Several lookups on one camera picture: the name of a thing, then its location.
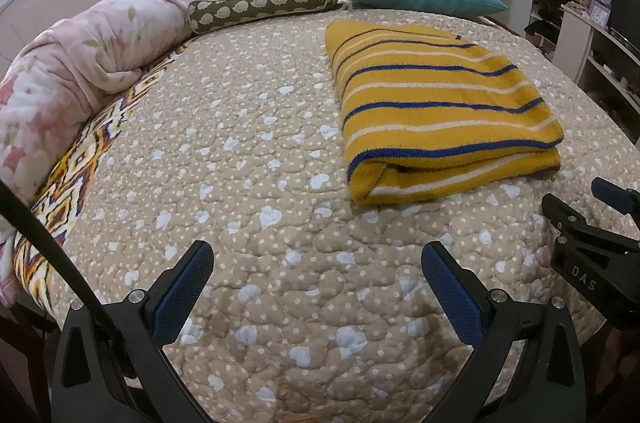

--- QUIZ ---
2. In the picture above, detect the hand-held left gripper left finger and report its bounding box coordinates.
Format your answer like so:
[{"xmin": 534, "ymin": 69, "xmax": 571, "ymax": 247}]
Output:
[{"xmin": 50, "ymin": 240, "xmax": 216, "ymax": 423}]

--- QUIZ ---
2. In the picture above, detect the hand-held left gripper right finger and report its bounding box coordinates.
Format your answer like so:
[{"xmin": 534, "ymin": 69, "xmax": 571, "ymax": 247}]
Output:
[{"xmin": 421, "ymin": 241, "xmax": 587, "ymax": 423}]

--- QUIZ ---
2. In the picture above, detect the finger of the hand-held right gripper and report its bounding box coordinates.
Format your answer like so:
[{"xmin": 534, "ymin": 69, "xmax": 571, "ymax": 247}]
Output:
[
  {"xmin": 591, "ymin": 176, "xmax": 640, "ymax": 225},
  {"xmin": 541, "ymin": 193, "xmax": 640, "ymax": 254}
]

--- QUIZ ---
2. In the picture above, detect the yellow striped knit garment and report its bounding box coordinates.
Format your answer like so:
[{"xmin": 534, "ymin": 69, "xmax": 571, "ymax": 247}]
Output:
[{"xmin": 325, "ymin": 20, "xmax": 565, "ymax": 205}]

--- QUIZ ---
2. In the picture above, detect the beige dotted quilt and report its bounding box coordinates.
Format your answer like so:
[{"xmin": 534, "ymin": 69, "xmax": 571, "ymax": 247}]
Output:
[{"xmin": 47, "ymin": 0, "xmax": 613, "ymax": 423}]

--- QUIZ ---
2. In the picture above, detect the diamond patterned fleece blanket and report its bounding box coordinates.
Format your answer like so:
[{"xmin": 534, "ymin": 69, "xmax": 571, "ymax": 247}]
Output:
[{"xmin": 12, "ymin": 43, "xmax": 188, "ymax": 314}]

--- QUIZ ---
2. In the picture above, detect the cluttered white shelf unit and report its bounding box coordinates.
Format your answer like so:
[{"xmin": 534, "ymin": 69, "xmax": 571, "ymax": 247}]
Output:
[{"xmin": 522, "ymin": 0, "xmax": 640, "ymax": 124}]

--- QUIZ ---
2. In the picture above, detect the black television screen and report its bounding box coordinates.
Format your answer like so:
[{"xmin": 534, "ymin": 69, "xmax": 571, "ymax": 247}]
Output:
[{"xmin": 606, "ymin": 0, "xmax": 640, "ymax": 41}]

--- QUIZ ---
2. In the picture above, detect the pink floral fleece blanket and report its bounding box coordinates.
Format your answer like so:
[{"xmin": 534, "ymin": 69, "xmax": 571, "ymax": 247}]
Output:
[{"xmin": 0, "ymin": 0, "xmax": 235, "ymax": 308}]

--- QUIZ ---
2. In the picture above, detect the olive green printed pillow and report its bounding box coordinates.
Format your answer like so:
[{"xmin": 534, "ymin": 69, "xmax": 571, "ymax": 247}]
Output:
[{"xmin": 189, "ymin": 0, "xmax": 344, "ymax": 35}]

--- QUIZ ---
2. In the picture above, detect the pale curved headboard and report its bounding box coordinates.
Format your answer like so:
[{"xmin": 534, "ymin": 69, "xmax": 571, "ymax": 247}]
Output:
[{"xmin": 0, "ymin": 0, "xmax": 117, "ymax": 76}]

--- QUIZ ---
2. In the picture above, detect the thick black cable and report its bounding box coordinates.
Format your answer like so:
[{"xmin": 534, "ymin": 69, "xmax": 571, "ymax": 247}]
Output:
[{"xmin": 0, "ymin": 180, "xmax": 123, "ymax": 344}]

